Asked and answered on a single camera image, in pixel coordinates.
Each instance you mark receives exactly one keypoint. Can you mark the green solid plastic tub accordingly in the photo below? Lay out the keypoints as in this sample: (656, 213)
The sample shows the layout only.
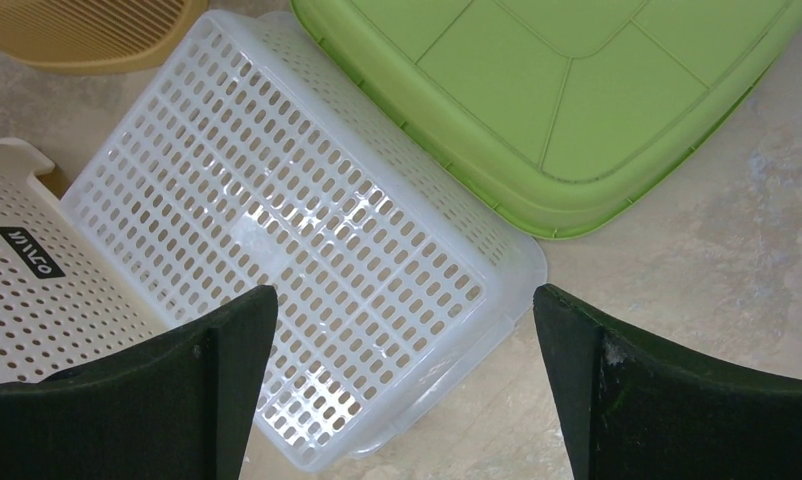
(558, 115)

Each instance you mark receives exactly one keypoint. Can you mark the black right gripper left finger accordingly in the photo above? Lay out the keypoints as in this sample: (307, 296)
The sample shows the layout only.
(179, 405)

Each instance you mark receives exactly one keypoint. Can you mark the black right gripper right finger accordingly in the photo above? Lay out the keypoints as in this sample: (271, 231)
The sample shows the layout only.
(634, 405)

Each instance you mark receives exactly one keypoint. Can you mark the green perforated plastic basket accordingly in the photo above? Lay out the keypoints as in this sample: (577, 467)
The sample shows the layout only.
(252, 159)

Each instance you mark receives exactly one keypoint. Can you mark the cream perforated laundry basket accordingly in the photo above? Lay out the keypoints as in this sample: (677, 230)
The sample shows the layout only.
(61, 303)

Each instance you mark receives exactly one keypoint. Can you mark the yellow orange slatted bin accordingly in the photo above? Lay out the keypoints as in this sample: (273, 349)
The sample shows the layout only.
(95, 37)

